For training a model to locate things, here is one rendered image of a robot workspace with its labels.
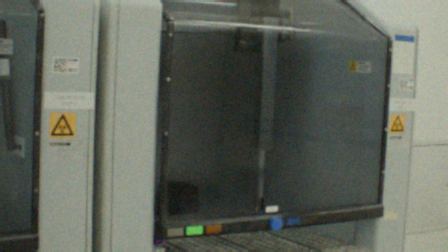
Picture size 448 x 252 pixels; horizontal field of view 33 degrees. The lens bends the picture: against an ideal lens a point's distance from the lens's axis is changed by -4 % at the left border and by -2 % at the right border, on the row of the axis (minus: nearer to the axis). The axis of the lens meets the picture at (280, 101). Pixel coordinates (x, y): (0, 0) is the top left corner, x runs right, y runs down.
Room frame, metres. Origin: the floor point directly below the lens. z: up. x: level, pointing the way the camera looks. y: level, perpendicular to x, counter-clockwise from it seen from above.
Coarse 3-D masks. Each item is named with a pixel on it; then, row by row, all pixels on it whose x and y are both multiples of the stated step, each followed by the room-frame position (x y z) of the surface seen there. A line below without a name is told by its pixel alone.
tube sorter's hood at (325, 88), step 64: (192, 0) 1.65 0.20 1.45; (256, 0) 1.78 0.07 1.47; (320, 0) 1.94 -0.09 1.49; (192, 64) 1.55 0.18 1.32; (256, 64) 1.64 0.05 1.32; (320, 64) 1.74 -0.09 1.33; (384, 64) 1.86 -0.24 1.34; (192, 128) 1.55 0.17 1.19; (256, 128) 1.64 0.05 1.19; (320, 128) 1.75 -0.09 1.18; (384, 128) 1.86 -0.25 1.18; (192, 192) 1.56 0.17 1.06; (256, 192) 1.65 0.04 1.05; (320, 192) 1.75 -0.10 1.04
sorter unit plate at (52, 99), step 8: (48, 96) 1.38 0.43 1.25; (56, 96) 1.39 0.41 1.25; (64, 96) 1.40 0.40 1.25; (72, 96) 1.41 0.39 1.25; (80, 96) 1.42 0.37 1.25; (88, 96) 1.43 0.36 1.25; (48, 104) 1.38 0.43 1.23; (56, 104) 1.39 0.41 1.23; (64, 104) 1.40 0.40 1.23; (72, 104) 1.41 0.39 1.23; (80, 104) 1.42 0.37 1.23; (88, 104) 1.43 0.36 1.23
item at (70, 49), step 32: (64, 0) 1.40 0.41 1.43; (96, 0) 1.44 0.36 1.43; (64, 32) 1.40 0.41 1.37; (96, 32) 1.44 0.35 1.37; (64, 64) 1.40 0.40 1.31; (96, 64) 1.44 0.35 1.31; (64, 128) 1.40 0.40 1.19; (64, 160) 1.40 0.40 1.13; (64, 192) 1.40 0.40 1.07; (64, 224) 1.41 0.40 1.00
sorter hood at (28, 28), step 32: (0, 0) 1.34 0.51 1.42; (32, 0) 1.38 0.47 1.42; (0, 32) 1.32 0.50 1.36; (32, 32) 1.35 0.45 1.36; (0, 64) 1.32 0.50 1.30; (32, 64) 1.35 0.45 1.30; (0, 96) 1.32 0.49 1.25; (32, 96) 1.35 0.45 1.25; (0, 128) 1.32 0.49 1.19; (32, 128) 1.35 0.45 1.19; (0, 160) 1.32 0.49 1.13; (32, 160) 1.35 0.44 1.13; (0, 192) 1.32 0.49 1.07; (32, 192) 1.35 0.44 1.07; (0, 224) 1.32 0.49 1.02; (32, 224) 1.35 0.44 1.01
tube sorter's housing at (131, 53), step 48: (144, 0) 1.50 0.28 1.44; (384, 0) 2.04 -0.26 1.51; (144, 48) 1.50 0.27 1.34; (96, 96) 1.50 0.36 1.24; (144, 96) 1.50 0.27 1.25; (96, 144) 1.49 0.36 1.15; (144, 144) 1.50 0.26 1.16; (96, 192) 1.49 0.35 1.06; (144, 192) 1.50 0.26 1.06; (384, 192) 1.89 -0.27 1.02; (96, 240) 1.48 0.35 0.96; (144, 240) 1.51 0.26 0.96; (384, 240) 1.90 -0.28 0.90
